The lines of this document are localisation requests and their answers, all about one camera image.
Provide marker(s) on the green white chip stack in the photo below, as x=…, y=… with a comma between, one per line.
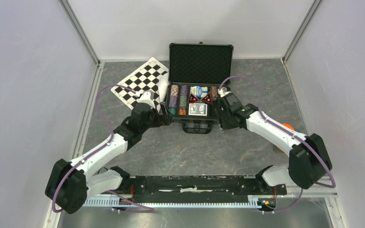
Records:
x=183, y=101

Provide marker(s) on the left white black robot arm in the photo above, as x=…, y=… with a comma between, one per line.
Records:
x=71, y=183

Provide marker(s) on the teal poker chip stack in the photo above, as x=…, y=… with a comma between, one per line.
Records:
x=172, y=110

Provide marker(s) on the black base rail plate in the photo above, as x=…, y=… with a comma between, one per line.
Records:
x=196, y=189

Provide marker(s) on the orange poker chip stack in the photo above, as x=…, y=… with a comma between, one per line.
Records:
x=174, y=90

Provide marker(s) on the purple poker chip stack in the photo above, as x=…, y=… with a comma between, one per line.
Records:
x=174, y=101

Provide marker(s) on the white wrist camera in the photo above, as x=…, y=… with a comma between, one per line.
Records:
x=222, y=92
x=147, y=97

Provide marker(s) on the all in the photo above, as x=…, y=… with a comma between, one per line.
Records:
x=207, y=99
x=193, y=99

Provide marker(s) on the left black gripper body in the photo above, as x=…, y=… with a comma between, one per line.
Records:
x=163, y=118

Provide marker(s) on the blue backed card deck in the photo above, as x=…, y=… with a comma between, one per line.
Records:
x=198, y=109

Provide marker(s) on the brown poker chip stack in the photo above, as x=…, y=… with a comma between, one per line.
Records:
x=213, y=93

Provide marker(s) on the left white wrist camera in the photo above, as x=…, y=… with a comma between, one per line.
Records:
x=147, y=97

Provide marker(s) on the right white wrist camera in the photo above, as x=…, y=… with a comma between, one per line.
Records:
x=222, y=92

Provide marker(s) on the black poker set case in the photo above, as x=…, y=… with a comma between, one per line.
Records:
x=198, y=65

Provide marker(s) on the black white checkerboard mat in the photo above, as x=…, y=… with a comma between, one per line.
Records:
x=151, y=76

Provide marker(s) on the blue boxed card deck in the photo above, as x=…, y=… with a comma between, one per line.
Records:
x=199, y=91

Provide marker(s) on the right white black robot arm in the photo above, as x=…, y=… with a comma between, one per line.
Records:
x=308, y=159

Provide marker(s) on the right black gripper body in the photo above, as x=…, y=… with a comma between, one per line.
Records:
x=225, y=121

